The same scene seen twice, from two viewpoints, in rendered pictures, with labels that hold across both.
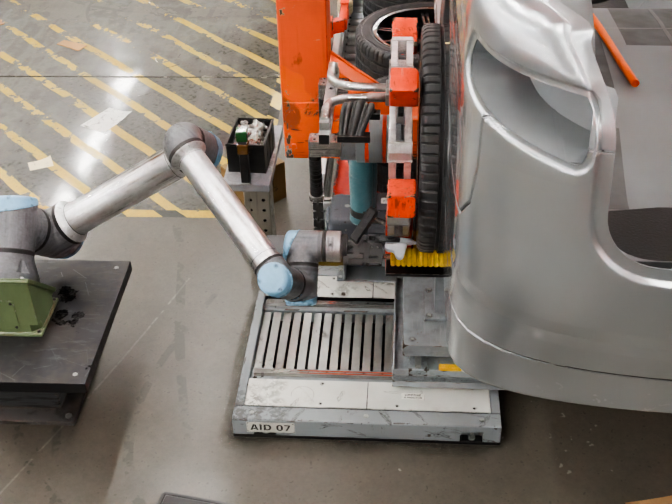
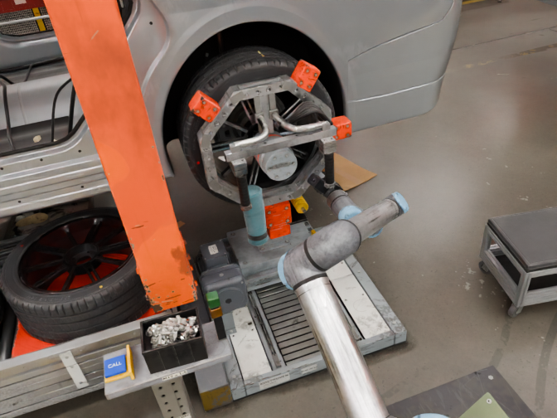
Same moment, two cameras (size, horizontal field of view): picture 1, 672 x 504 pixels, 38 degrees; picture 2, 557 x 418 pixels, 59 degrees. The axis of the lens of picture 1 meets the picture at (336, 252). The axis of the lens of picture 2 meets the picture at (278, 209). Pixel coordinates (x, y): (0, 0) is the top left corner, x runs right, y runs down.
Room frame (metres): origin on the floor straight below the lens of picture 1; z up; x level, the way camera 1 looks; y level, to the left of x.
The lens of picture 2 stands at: (3.05, 1.48, 1.82)
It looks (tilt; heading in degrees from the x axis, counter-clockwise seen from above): 36 degrees down; 251
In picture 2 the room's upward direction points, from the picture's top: 7 degrees counter-clockwise
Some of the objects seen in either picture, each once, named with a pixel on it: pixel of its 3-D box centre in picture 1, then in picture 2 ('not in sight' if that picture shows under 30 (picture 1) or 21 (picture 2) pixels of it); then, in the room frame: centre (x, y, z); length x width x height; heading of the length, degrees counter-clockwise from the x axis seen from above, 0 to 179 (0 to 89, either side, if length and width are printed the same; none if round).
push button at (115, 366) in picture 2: not in sight; (115, 366); (3.28, 0.28, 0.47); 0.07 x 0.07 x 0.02; 85
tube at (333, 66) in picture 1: (359, 66); (246, 123); (2.59, -0.08, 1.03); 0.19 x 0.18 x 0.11; 85
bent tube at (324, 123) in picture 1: (356, 98); (297, 111); (2.40, -0.07, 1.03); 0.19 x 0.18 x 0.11; 85
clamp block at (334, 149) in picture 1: (325, 144); (325, 141); (2.33, 0.02, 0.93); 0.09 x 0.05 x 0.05; 85
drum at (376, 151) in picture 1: (375, 138); (273, 153); (2.49, -0.13, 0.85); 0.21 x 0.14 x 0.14; 85
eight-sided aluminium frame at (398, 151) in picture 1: (400, 139); (268, 146); (2.49, -0.20, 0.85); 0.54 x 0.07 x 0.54; 175
